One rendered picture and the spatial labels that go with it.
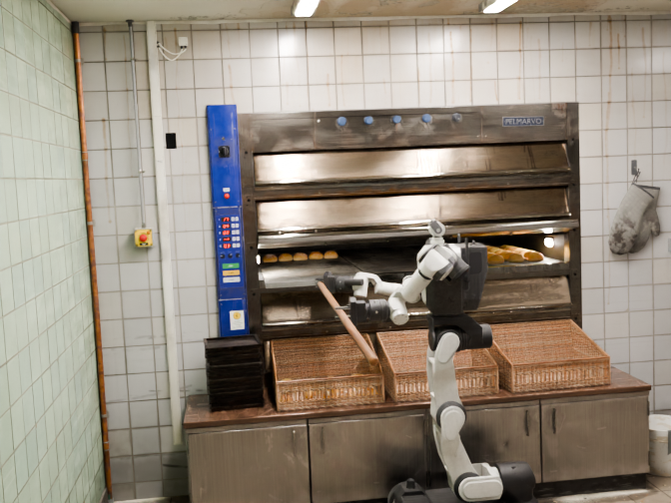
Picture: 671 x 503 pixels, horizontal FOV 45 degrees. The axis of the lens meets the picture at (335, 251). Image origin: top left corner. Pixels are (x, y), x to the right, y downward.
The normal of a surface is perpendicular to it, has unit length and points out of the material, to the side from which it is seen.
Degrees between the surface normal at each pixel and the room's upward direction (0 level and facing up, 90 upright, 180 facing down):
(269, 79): 90
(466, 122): 90
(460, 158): 69
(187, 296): 90
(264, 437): 90
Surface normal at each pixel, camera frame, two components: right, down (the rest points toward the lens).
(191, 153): 0.13, 0.09
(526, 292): 0.11, -0.25
